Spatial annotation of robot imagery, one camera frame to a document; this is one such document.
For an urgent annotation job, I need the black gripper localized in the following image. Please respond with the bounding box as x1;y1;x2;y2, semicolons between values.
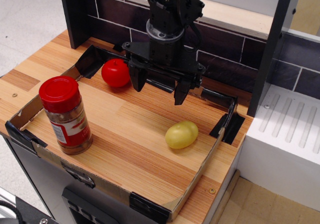
122;38;206;106

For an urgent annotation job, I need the red-lidded spice bottle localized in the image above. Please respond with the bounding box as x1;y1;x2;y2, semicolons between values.
39;75;93;155

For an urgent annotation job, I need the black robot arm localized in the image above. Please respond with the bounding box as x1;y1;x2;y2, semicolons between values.
122;0;206;105

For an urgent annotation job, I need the cardboard fence with black tape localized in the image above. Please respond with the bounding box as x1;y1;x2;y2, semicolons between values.
0;43;251;224

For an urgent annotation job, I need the red toy tomato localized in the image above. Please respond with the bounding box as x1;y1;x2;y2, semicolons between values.
101;58;130;88

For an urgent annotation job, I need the yellow toy potato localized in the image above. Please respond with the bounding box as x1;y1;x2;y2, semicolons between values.
164;120;199;150

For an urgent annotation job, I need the white dish drainer sink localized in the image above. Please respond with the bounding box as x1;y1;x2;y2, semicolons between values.
237;85;320;211

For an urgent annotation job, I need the black cable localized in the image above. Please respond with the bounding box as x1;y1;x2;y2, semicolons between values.
0;200;25;224

